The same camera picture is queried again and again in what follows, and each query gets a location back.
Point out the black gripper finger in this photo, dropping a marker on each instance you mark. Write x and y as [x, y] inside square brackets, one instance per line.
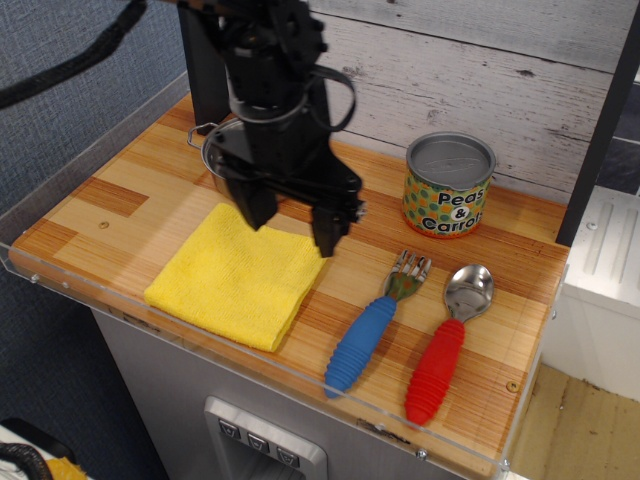
[330, 222]
[256, 200]

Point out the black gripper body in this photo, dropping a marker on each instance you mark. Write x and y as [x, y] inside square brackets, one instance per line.
[295, 156]

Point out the yellow towel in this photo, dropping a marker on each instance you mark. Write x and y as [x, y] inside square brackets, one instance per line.
[235, 282]

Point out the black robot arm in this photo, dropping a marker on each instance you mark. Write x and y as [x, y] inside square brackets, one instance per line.
[259, 92]

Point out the stainless steel pot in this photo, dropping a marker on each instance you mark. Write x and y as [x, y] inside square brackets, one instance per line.
[216, 143]

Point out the peas and carrots can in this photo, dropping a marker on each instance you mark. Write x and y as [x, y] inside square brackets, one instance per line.
[446, 184]

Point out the grey toy cabinet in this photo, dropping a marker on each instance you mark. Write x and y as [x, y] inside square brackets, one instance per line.
[218, 411]

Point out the white plastic box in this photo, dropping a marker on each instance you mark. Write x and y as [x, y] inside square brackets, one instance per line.
[593, 333]

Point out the orange object bottom left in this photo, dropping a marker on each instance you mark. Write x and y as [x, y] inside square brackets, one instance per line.
[64, 469]

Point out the blue handled fork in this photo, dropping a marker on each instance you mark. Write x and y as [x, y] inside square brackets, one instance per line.
[354, 351]

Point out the red handled spoon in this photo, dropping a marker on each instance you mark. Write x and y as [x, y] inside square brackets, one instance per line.
[468, 294]

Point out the black left post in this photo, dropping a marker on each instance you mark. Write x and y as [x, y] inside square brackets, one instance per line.
[205, 68]

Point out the black post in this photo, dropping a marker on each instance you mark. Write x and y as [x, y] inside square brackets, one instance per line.
[205, 68]
[612, 109]

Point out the black right post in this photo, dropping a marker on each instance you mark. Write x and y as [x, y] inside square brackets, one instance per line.
[612, 109]

